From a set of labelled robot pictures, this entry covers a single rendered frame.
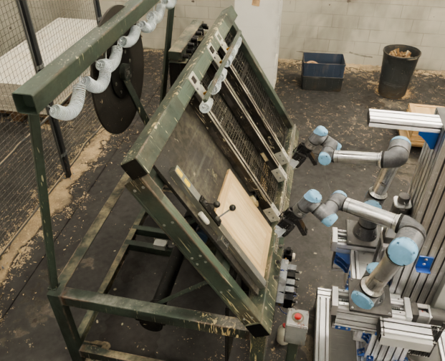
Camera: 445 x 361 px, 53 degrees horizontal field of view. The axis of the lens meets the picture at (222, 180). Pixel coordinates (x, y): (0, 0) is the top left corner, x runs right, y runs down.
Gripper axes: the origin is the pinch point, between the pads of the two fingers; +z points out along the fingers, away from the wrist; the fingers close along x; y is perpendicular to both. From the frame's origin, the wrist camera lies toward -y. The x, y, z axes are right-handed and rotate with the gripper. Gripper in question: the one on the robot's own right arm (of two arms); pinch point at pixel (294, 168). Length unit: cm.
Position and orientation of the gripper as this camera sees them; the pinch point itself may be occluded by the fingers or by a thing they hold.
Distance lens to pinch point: 295.2
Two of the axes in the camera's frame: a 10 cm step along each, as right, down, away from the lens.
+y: -8.7, -4.7, -1.5
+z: -4.5, 6.4, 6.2
